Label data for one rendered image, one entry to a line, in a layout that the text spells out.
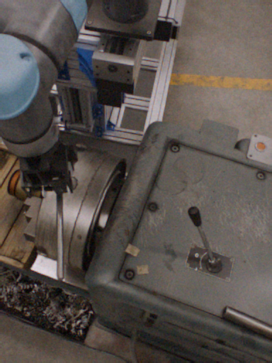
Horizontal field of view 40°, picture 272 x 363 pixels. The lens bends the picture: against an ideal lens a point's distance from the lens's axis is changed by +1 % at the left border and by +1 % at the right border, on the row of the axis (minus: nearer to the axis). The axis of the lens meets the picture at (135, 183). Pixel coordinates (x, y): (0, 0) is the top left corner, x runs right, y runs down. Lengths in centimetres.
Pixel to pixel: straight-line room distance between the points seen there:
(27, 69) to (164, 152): 53
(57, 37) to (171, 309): 53
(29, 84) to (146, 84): 201
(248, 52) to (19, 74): 271
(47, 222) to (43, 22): 52
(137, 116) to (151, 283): 158
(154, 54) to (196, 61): 42
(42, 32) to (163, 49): 216
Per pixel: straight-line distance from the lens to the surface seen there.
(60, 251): 64
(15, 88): 40
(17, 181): 102
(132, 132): 215
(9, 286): 150
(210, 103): 264
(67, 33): 48
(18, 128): 45
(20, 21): 47
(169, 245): 78
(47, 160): 52
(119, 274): 76
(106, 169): 88
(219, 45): 303
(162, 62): 252
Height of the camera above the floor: 200
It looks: 63 degrees down
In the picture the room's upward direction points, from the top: 5 degrees clockwise
